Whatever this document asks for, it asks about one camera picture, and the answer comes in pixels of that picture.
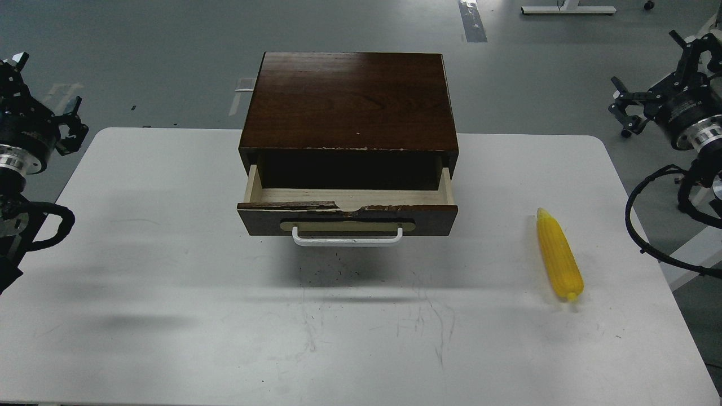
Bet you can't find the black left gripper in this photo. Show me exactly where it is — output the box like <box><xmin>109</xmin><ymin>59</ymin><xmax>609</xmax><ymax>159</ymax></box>
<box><xmin>1</xmin><ymin>52</ymin><xmax>89</xmax><ymax>158</ymax></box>

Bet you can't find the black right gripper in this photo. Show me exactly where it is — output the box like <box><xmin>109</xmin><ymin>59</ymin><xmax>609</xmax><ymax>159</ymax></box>
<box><xmin>608</xmin><ymin>29</ymin><xmax>722</xmax><ymax>150</ymax></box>

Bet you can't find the yellow corn cob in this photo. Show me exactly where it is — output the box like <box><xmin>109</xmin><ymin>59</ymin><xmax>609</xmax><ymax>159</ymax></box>
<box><xmin>536</xmin><ymin>208</ymin><xmax>584</xmax><ymax>302</ymax></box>

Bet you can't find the wooden drawer with white handle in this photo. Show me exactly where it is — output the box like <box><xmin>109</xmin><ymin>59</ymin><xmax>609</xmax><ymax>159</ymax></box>
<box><xmin>237</xmin><ymin>165</ymin><xmax>459</xmax><ymax>246</ymax></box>

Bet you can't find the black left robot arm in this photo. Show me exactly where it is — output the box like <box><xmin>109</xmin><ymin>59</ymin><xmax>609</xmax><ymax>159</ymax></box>
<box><xmin>1</xmin><ymin>52</ymin><xmax>89</xmax><ymax>290</ymax></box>

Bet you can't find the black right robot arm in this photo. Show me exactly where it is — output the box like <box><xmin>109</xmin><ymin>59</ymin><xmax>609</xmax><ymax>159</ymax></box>
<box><xmin>608</xmin><ymin>30</ymin><xmax>721</xmax><ymax>228</ymax></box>

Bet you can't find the dark wooden drawer cabinet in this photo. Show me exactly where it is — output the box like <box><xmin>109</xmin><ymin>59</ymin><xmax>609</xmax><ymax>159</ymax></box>
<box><xmin>238</xmin><ymin>51</ymin><xmax>459</xmax><ymax>190</ymax></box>

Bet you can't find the white table leg base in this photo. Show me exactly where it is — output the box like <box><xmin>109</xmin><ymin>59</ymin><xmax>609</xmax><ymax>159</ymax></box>
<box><xmin>520</xmin><ymin>1</ymin><xmax>617</xmax><ymax>15</ymax></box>

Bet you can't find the grey floor tape strip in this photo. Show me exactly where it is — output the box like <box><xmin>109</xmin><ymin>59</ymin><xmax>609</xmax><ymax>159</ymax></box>
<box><xmin>458</xmin><ymin>1</ymin><xmax>488</xmax><ymax>43</ymax></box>

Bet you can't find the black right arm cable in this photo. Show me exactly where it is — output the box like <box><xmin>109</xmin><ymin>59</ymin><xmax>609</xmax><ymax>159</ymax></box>
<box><xmin>625</xmin><ymin>164</ymin><xmax>722</xmax><ymax>279</ymax></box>

